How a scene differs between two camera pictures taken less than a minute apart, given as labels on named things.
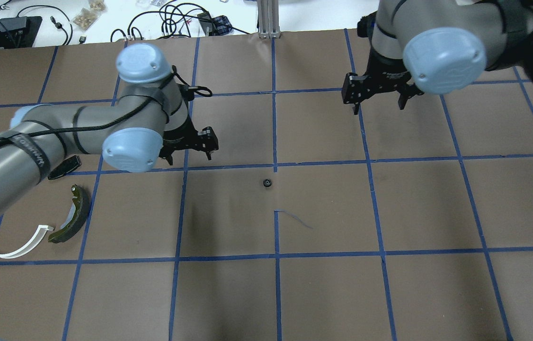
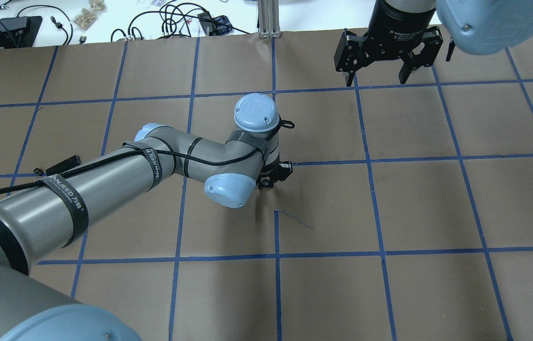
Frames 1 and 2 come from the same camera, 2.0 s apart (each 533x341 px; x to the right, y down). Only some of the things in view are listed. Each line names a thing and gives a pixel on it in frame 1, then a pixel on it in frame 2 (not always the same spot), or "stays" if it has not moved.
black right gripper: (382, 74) -> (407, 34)
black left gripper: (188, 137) -> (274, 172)
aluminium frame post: (268, 15) stays
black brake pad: (66, 166) stays
